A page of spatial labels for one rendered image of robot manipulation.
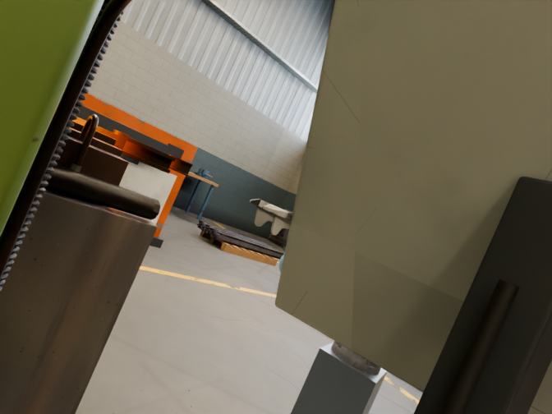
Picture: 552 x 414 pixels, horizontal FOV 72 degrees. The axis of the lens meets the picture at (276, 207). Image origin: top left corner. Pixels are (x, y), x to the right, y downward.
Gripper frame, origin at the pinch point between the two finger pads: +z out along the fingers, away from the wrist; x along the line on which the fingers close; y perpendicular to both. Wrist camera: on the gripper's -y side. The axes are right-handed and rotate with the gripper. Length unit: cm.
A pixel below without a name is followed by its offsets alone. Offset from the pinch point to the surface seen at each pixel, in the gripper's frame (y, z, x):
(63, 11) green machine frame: -5, 48, -44
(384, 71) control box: -11, 32, -48
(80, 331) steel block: 24.9, 31.1, -15.8
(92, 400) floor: 100, -19, 74
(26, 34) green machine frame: -3, 49, -44
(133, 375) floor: 100, -41, 91
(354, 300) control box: 4, 23, -47
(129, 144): -0.1, 30.4, -0.6
